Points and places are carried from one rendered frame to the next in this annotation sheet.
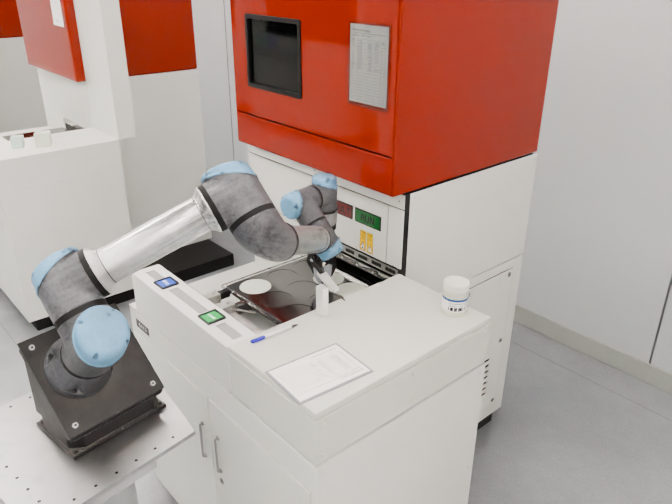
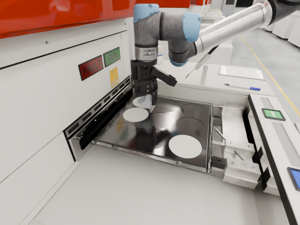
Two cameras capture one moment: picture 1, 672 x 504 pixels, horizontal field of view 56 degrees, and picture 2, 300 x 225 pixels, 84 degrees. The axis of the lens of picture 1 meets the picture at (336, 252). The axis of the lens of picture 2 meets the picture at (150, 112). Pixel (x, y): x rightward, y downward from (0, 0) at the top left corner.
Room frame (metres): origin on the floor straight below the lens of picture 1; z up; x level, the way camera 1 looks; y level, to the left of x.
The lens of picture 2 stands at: (2.05, 0.52, 1.27)
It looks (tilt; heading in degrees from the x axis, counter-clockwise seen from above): 33 degrees down; 240
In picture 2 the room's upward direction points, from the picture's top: straight up
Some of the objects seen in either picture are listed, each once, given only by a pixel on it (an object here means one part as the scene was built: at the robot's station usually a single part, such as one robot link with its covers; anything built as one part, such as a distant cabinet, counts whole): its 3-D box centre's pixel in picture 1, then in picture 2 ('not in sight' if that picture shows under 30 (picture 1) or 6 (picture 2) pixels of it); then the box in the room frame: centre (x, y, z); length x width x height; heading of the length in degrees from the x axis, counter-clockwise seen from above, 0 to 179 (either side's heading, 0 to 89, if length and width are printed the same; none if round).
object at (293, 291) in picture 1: (303, 288); (160, 120); (1.76, 0.10, 0.90); 0.34 x 0.34 x 0.01; 41
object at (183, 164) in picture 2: (268, 269); (145, 155); (1.90, 0.23, 0.90); 0.37 x 0.01 x 0.01; 131
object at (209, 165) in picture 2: (255, 307); (210, 130); (1.64, 0.24, 0.90); 0.38 x 0.01 x 0.01; 41
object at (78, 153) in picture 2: (348, 268); (110, 113); (1.91, -0.04, 0.89); 0.44 x 0.02 x 0.10; 41
